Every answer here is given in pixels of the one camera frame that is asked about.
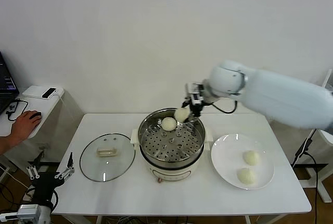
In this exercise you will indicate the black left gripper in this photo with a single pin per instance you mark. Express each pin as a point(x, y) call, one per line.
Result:
point(45, 187)

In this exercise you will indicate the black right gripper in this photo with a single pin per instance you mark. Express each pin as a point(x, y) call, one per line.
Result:
point(197, 109)

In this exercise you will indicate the white steamed baozi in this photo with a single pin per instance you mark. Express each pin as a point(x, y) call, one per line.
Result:
point(181, 114)
point(245, 175)
point(251, 157)
point(168, 124)

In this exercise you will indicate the round glass pot lid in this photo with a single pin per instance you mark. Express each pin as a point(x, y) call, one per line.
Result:
point(114, 166)

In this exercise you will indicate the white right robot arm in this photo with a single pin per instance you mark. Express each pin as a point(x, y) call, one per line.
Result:
point(273, 91)

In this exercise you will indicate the bare human forearm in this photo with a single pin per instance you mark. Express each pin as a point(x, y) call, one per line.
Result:
point(6, 146)

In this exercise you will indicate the stainless steel steamer basket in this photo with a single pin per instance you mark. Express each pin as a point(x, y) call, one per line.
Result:
point(199, 143)

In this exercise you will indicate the bare human hand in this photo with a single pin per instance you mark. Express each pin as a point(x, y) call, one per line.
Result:
point(24, 126)

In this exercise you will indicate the black computer mouse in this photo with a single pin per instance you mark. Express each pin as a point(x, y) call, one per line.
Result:
point(37, 116)

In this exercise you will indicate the cream electric cooker pot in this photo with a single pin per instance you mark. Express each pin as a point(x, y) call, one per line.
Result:
point(171, 174)

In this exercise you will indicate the white side desk with laptop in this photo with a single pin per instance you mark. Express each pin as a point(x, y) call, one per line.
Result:
point(45, 106)

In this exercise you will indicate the round white plate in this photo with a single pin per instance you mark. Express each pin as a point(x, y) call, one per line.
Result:
point(229, 174)

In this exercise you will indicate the small black white device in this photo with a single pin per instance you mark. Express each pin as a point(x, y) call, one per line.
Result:
point(49, 93)

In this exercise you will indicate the flat white box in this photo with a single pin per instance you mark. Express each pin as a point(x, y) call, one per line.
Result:
point(32, 92)

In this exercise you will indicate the black laptop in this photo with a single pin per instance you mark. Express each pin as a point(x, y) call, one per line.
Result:
point(6, 83)

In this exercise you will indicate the white side desk with cup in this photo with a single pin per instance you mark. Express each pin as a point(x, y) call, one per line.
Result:
point(326, 140)

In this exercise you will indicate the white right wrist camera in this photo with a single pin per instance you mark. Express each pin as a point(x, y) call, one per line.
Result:
point(194, 93)

